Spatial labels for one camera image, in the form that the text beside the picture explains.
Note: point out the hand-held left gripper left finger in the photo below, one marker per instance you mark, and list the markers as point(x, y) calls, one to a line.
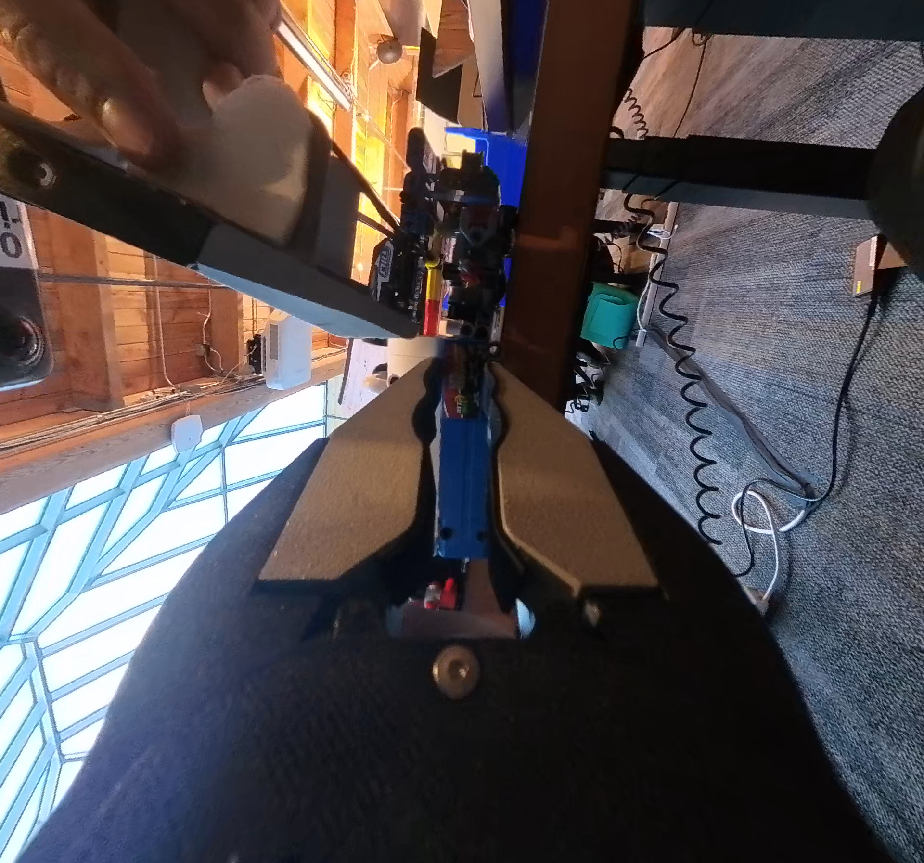
point(354, 495)

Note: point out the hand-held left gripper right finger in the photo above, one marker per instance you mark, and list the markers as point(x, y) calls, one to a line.
point(570, 502)

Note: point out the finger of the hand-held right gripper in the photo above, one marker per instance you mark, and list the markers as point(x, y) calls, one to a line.
point(303, 285)

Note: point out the black desk leg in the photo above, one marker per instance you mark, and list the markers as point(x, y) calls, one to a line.
point(758, 4)
point(722, 170)

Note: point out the toy brick car model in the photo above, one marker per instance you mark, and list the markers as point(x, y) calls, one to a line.
point(462, 487)

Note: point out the white wall device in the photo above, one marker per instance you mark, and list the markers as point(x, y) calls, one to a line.
point(285, 354)

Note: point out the brown cardboard box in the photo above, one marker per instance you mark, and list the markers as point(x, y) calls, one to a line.
point(866, 267)

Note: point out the large grid window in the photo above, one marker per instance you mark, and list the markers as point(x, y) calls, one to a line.
point(108, 588)

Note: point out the person's right hand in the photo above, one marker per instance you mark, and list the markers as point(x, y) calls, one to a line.
point(108, 25)

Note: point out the ceiling light rail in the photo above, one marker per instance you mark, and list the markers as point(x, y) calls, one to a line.
point(314, 58)

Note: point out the small white wall sensor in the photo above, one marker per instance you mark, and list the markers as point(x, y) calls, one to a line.
point(186, 434)

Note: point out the teal bag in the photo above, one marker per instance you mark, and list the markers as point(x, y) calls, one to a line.
point(610, 318)

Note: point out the blue plastic bin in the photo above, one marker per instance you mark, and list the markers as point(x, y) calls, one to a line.
point(505, 145)

